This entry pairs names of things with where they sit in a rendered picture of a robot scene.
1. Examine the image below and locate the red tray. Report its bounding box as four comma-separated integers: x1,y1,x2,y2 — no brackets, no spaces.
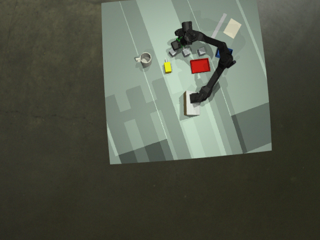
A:
190,58,210,74

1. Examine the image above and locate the grey tapered cup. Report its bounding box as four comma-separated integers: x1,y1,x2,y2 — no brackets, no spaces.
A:
136,52,152,67

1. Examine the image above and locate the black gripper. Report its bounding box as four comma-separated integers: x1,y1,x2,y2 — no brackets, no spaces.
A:
171,36,187,51

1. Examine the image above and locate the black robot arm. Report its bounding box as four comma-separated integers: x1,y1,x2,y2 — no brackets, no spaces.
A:
175,21,233,104

